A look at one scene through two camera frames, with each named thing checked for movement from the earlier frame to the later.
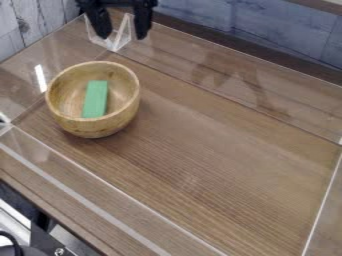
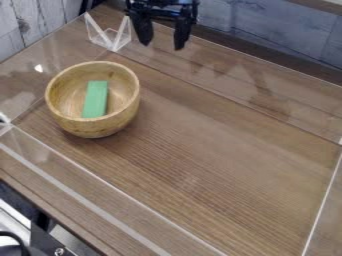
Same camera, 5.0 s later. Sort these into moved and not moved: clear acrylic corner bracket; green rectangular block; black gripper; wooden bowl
Moved: black gripper
Not moved: green rectangular block; wooden bowl; clear acrylic corner bracket
